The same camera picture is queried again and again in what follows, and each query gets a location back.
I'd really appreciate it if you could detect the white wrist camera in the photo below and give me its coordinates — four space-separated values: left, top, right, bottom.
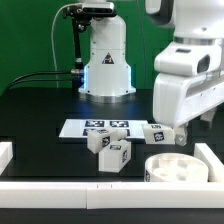
154 42 222 77

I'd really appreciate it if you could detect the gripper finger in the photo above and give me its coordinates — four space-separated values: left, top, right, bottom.
174 125 188 146
200 109 216 128

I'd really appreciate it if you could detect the white marker sheet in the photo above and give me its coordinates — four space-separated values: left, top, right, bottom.
59 119 147 139

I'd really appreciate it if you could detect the white cable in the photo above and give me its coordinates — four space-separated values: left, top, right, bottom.
50 3 81 89

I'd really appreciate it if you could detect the black cable lower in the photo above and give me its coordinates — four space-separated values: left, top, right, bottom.
3 77 83 96

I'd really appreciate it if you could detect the black cable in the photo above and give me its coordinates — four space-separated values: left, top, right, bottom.
3 77 83 96
3 70 83 95

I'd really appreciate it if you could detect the black cable upper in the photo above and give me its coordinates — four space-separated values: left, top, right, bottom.
3 70 83 95

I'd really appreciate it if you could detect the white round stool seat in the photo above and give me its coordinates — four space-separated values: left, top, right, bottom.
144 153 209 183

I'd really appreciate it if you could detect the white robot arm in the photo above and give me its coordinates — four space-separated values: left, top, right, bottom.
79 0 224 130

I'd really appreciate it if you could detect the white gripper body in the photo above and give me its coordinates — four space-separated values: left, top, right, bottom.
153 70 224 127

